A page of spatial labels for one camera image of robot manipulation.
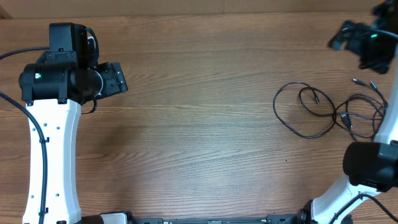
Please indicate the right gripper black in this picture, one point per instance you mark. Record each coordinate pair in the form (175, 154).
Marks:
(381, 65)

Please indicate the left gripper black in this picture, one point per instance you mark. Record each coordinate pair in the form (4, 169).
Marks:
(115, 78)

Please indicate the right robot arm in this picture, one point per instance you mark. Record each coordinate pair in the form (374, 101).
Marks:
(369, 168)

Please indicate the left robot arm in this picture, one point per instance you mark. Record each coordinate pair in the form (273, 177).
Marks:
(54, 89)

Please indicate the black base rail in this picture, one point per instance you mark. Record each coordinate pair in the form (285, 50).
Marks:
(217, 221)

